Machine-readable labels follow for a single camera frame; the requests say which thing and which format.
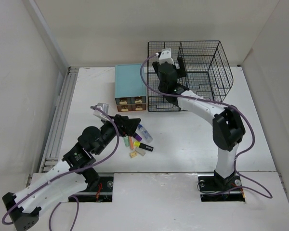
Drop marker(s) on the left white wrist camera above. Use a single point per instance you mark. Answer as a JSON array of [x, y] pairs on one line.
[[100, 111]]

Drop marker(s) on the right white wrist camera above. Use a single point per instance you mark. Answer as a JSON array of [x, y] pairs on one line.
[[165, 56]]

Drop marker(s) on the small wooden eraser block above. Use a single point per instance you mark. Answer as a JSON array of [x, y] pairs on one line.
[[133, 154]]

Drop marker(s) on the black wire mesh organizer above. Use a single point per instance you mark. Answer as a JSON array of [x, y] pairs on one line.
[[207, 67]]

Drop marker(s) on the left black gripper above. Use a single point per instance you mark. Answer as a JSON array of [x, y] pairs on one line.
[[126, 126]]

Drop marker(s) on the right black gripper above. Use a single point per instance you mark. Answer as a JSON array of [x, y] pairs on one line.
[[181, 72]]

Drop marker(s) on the yellow black highlighter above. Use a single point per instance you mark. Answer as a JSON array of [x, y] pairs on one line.
[[143, 146]]

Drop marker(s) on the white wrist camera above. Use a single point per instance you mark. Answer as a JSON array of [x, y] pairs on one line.
[[100, 111], [165, 56]]

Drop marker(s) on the aluminium rail frame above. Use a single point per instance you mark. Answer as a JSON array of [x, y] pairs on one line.
[[51, 150]]

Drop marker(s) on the green highlighter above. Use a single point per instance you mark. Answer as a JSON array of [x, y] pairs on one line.
[[126, 141]]

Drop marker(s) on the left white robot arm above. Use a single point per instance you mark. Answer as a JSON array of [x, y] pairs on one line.
[[72, 174]]

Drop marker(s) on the orange highlighter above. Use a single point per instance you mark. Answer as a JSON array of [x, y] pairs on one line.
[[131, 143]]

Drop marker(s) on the purple black highlighter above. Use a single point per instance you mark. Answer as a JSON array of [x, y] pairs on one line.
[[137, 137]]

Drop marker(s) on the clear spray bottle blue cap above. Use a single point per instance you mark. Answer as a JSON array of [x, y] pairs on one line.
[[145, 133]]

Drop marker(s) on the teal mini drawer cabinet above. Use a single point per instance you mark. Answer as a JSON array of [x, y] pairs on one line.
[[130, 91]]

